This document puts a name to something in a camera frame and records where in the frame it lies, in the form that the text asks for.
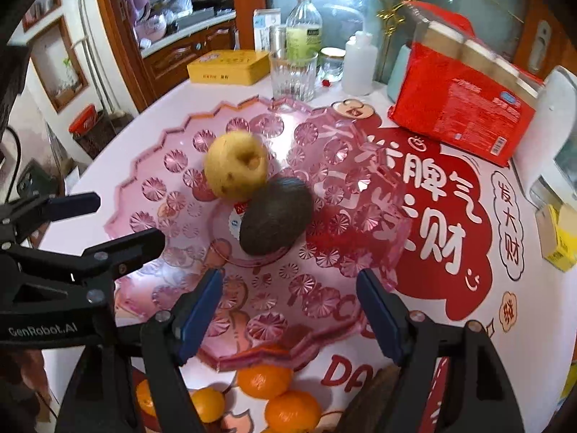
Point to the small yellow box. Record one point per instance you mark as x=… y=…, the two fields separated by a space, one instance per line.
x=559 y=239

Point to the plastic bottle with green liquid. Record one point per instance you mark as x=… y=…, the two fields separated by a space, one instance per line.
x=304 y=31

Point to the small glass jar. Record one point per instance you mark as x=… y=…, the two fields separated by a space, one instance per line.
x=331 y=70

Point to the small mandarin orange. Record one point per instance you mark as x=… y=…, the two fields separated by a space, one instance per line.
x=145 y=398

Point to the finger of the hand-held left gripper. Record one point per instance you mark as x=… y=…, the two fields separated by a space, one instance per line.
x=67 y=204
x=130 y=248

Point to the white countertop appliance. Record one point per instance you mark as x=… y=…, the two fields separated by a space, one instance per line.
x=547 y=112

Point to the red paper package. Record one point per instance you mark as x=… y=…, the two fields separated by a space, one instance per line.
x=460 y=103

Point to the ribbed glass tumbler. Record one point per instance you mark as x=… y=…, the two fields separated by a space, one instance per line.
x=293 y=79

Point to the dark avocado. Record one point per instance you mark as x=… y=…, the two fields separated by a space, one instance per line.
x=275 y=216

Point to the pink plastic bag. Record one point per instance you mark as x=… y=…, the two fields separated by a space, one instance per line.
x=139 y=4

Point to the pink glass fruit bowl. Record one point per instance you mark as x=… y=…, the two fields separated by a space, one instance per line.
x=270 y=297

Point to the yellow pear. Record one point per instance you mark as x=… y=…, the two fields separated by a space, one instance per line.
x=234 y=162

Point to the wooden kitchen cabinet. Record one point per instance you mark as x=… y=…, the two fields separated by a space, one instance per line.
x=180 y=56

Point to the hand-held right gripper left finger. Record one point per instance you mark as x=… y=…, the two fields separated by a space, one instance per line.
x=200 y=311

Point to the white plastic bottle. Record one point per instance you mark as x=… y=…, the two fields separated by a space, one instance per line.
x=358 y=67

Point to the yellow tin box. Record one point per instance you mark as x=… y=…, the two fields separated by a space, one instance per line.
x=225 y=70

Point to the teal container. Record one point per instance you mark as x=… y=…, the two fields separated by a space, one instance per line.
x=399 y=72

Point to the overripe dark banana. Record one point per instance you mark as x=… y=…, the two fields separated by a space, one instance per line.
x=376 y=390

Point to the small wooden wall frame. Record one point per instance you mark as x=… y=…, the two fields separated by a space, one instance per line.
x=43 y=7

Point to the small yellowish mandarin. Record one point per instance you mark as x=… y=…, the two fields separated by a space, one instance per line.
x=208 y=405

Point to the large wooden wall frame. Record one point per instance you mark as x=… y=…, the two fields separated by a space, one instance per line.
x=58 y=67

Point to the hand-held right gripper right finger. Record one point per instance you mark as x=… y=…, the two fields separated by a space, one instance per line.
x=382 y=320

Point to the red bucket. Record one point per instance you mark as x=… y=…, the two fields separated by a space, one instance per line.
x=83 y=119

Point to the large orange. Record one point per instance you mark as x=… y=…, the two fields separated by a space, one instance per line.
x=263 y=379
x=293 y=411

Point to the white carton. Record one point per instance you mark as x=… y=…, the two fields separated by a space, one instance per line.
x=265 y=22

